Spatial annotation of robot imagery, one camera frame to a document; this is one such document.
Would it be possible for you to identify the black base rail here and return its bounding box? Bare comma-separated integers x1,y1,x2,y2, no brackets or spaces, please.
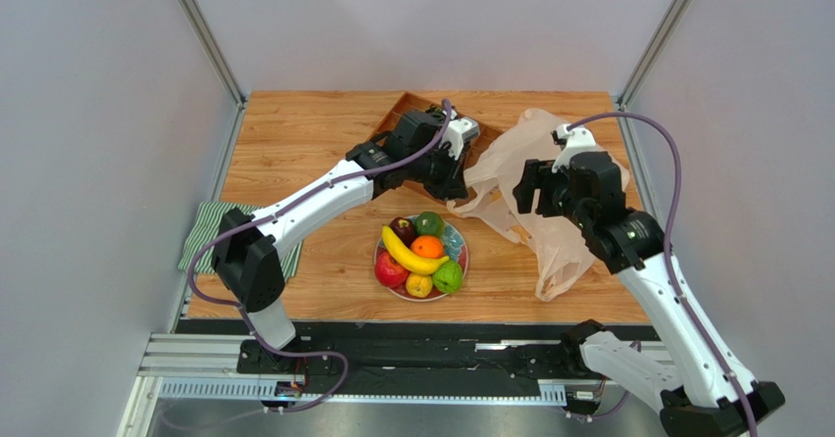
139,319,624,407

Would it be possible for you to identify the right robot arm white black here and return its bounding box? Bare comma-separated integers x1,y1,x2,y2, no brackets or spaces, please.
513,152,785,436

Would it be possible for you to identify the light green fruit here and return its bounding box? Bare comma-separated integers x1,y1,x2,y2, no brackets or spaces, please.
432,261,464,294

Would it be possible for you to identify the green striped cloth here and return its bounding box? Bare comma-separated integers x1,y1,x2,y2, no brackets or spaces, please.
177,201,303,280

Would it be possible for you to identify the right aluminium frame post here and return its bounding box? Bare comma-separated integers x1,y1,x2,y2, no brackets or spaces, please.
615,0,693,109

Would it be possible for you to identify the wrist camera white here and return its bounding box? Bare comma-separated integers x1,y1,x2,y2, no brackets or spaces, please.
551,124,598,173
440,117,481,161

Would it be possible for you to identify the wooden compartment tray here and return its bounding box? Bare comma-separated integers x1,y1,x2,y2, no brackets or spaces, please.
369,92,502,204

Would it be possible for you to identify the red teal floral plate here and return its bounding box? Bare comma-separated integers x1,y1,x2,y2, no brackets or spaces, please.
372,216,469,303

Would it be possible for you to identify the left aluminium frame post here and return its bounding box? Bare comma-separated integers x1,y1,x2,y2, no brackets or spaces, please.
177,0,247,109

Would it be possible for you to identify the yellow banana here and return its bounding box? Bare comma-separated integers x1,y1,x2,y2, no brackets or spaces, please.
381,225,450,275

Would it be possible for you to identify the translucent beige plastic bag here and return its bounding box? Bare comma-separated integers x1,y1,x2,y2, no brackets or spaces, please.
447,109,596,302

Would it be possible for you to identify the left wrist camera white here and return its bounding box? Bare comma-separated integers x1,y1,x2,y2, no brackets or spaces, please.
440,117,481,161

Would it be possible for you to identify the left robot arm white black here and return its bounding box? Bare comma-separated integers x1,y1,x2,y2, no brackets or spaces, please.
212,102,480,351

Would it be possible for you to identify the dark red apple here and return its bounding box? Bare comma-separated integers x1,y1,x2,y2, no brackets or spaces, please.
388,217,418,247

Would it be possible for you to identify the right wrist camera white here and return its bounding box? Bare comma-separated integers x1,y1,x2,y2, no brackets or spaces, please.
551,124,598,173

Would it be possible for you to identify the yellow orange fruit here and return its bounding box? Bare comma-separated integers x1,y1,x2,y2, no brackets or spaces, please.
405,273,434,299

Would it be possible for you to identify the aluminium frame post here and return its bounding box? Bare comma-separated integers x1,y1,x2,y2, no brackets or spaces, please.
615,0,693,109
177,0,247,109

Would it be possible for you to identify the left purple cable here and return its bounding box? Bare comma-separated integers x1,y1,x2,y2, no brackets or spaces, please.
185,99,455,415

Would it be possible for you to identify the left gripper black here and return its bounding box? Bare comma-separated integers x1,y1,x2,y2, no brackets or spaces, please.
406,142,468,203

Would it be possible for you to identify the green round fruit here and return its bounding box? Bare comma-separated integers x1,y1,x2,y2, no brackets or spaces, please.
414,212,446,238

